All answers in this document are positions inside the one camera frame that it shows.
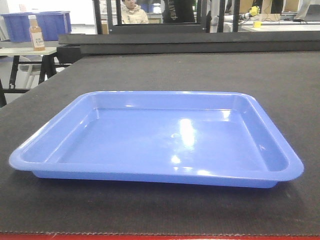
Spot blue plastic tray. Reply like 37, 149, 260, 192
9, 91, 304, 188

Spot person in beige hoodie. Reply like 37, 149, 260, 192
121, 0, 149, 25

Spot person in black shirt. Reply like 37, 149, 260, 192
162, 0, 195, 24

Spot yellow block on far table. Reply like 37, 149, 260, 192
252, 21, 262, 28

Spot white side table black legs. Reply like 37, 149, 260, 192
0, 46, 57, 107

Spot orange juice bottle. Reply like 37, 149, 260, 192
28, 15, 46, 52

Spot blue storage crate on table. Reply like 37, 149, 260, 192
1, 11, 72, 43

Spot white far table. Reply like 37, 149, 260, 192
240, 23, 320, 32

